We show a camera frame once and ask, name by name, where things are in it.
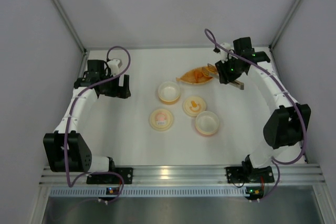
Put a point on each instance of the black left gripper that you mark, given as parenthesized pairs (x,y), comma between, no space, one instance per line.
(122,87)

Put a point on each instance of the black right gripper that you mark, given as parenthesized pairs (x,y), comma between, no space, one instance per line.
(226,73)

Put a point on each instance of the steel food tongs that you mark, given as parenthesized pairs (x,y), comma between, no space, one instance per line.
(228,77)

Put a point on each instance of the cream lid pink handle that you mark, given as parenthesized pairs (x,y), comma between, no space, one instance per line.
(161,119)

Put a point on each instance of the pink lunch bowl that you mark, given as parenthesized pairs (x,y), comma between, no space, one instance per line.
(207,123)

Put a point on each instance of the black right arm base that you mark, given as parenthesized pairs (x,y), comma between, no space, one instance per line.
(239,175)

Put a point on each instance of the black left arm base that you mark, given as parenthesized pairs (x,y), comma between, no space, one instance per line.
(106,179)

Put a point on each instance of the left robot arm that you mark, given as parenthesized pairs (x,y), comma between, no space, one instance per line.
(65,147)

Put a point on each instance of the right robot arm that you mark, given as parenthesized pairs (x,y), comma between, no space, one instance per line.
(288,122)

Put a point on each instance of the orange lunch bowl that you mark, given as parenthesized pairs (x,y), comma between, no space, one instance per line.
(169,92)

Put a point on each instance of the woven fish-shaped basket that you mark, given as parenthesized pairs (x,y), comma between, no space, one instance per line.
(188,77)

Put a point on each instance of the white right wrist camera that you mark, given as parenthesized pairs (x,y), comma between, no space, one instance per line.
(223,53)

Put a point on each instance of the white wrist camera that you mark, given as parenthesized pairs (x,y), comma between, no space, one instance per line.
(223,53)
(114,65)

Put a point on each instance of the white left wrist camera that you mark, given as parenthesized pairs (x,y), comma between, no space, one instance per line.
(114,65)

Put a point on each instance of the cream lid orange handle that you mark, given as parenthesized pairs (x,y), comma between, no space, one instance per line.
(194,105)

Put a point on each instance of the perforated cable tray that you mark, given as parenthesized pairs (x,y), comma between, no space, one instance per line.
(153,192)

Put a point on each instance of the aluminium front rail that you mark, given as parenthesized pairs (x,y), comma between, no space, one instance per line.
(215,175)

